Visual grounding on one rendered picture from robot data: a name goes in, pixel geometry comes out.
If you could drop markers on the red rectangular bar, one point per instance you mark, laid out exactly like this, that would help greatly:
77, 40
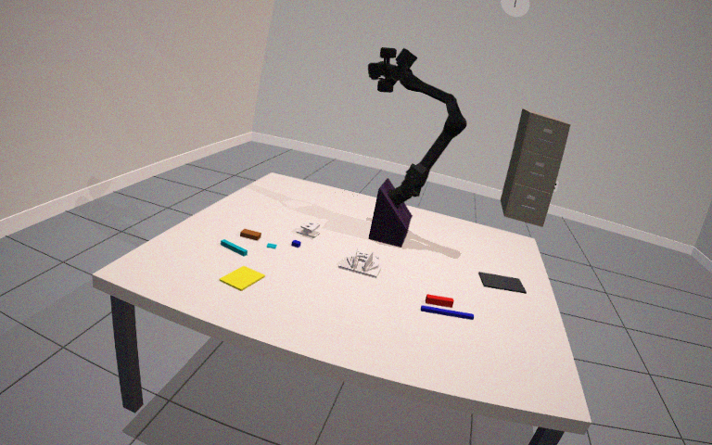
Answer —
441, 301

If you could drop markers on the brown rectangular block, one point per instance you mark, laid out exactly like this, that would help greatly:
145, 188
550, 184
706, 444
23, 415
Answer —
252, 235

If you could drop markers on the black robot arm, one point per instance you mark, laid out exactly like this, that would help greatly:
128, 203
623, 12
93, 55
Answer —
417, 175

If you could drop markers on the yellow flat plate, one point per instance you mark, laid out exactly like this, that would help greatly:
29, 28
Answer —
242, 278

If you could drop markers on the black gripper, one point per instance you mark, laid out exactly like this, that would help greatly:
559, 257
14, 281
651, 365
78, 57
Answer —
386, 54

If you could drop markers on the teal flat bar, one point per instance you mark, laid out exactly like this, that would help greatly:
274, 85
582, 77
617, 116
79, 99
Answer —
241, 251

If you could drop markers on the blue long bar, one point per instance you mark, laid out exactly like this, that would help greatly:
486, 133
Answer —
451, 313

